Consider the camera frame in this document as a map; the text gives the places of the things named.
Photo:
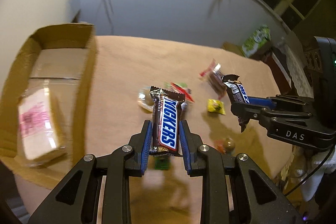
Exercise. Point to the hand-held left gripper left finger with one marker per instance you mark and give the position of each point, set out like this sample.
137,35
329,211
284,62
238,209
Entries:
146,145

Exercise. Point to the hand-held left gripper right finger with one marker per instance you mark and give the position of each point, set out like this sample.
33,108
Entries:
183,150

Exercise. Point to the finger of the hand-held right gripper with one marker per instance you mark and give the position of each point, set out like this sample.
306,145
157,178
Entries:
258,101
252,111

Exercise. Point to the dark blue-white candy bar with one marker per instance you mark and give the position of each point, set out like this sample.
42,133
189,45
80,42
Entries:
235,90

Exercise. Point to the brown chocolate bar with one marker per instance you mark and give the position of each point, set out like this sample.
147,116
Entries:
165,124

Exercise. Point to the clear round snack packet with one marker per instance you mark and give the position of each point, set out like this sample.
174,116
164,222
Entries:
143,100

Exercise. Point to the clear packet of brown snacks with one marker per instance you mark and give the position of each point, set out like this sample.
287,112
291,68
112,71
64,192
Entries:
214,79

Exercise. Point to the red green snack packet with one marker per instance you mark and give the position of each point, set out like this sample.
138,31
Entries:
181,88

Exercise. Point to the cardboard box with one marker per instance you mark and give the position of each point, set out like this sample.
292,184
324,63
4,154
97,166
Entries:
86,77

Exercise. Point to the white pink-print packet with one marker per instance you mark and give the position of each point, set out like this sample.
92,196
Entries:
39,124

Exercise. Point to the small green packet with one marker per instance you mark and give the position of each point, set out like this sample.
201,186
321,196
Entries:
161,163

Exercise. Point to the yellow snack packet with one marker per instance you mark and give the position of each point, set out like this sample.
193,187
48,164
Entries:
215,106

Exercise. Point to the round wrapped candy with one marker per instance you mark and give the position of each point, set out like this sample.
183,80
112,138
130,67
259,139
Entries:
225,145

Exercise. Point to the green printed box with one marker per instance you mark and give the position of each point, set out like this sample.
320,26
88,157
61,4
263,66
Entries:
256,40

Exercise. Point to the dark power strip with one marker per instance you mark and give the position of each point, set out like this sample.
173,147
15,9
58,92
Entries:
312,58

